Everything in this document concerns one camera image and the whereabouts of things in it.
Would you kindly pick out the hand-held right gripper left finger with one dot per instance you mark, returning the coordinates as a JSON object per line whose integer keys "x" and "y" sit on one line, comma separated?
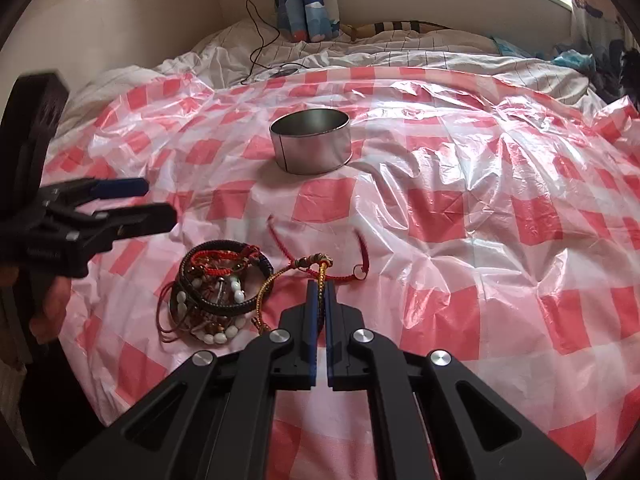
{"x": 312, "y": 320}

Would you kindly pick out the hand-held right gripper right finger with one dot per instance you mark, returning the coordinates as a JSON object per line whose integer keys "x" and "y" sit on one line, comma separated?
{"x": 331, "y": 320}

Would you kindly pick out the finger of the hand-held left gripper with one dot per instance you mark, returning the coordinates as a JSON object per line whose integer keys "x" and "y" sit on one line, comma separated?
{"x": 145, "y": 220}
{"x": 120, "y": 188}

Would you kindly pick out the round silver metal tin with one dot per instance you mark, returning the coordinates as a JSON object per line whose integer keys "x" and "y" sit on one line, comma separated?
{"x": 312, "y": 150}

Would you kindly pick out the person's left hand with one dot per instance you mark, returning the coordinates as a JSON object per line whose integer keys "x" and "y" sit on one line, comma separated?
{"x": 52, "y": 310}

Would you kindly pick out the red checked plastic sheet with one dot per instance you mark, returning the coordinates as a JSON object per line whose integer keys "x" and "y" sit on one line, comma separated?
{"x": 450, "y": 210}

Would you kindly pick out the dark round charging pad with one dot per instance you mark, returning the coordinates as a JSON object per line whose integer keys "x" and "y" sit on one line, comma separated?
{"x": 286, "y": 71}

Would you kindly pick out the blue whale print curtain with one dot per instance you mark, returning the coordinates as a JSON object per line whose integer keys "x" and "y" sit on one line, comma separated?
{"x": 595, "y": 15}
{"x": 310, "y": 5}

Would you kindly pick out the white striped duvet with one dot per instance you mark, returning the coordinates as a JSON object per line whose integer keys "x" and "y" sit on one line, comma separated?
{"x": 400, "y": 55}

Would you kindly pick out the black striped pillow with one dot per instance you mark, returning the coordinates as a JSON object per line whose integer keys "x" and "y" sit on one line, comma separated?
{"x": 400, "y": 27}

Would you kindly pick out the blue plastic bag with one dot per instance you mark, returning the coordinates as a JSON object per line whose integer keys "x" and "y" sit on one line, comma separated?
{"x": 565, "y": 55}

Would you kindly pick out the black puffer jacket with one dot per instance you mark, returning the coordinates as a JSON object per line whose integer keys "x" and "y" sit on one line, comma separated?
{"x": 622, "y": 75}

